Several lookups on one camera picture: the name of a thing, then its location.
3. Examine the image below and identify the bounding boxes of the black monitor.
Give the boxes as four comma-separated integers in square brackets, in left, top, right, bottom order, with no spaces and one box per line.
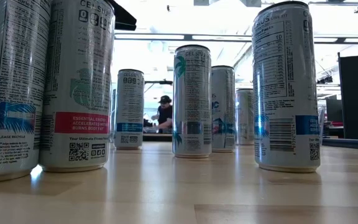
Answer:
[326,98,344,123]

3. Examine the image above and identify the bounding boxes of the Celsius Tropical Vibe can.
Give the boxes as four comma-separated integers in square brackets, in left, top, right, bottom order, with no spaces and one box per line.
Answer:
[234,88,255,146]

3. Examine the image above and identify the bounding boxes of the person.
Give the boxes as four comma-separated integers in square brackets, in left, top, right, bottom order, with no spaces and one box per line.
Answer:
[150,95,173,134]

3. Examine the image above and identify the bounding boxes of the Celsius can blue pink print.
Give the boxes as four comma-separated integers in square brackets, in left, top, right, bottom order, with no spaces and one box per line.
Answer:
[211,65,236,154]

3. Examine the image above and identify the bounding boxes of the Celsius can teal palm print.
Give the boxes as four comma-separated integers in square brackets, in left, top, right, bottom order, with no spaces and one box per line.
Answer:
[172,44,213,159]

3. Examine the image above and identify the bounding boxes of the Celsius Arctic Vibe can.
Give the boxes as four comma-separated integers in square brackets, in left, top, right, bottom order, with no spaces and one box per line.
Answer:
[113,68,145,150]
[252,1,322,174]
[0,0,53,184]

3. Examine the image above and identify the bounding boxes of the grey overhead beam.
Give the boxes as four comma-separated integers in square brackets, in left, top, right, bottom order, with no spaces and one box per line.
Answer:
[114,32,358,44]

